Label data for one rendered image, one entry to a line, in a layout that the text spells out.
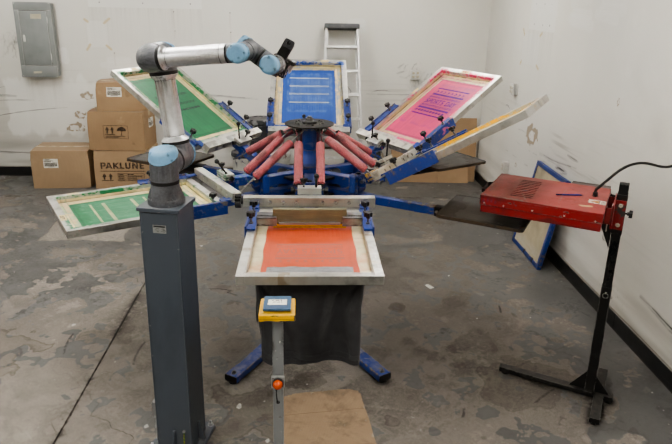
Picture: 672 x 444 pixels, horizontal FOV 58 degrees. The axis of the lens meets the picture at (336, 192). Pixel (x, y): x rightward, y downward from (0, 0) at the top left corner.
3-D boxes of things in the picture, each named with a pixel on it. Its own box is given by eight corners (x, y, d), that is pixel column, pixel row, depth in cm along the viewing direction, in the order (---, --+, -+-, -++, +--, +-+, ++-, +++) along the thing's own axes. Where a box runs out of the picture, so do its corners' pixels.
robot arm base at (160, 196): (141, 206, 249) (139, 183, 246) (157, 195, 263) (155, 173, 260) (176, 209, 246) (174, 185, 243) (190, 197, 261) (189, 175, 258)
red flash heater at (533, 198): (615, 208, 320) (619, 187, 316) (608, 237, 281) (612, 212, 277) (499, 190, 346) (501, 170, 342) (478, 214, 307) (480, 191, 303)
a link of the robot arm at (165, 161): (144, 182, 247) (141, 150, 243) (159, 173, 260) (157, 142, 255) (172, 184, 245) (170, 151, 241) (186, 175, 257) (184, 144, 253)
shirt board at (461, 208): (536, 220, 338) (537, 207, 336) (521, 245, 304) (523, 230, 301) (324, 184, 396) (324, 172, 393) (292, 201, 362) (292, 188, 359)
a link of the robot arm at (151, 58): (122, 46, 232) (243, 37, 223) (136, 44, 243) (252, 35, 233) (127, 76, 236) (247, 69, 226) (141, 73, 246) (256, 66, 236)
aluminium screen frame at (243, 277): (384, 285, 240) (384, 276, 239) (235, 285, 237) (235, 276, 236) (365, 216, 315) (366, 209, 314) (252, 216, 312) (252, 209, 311)
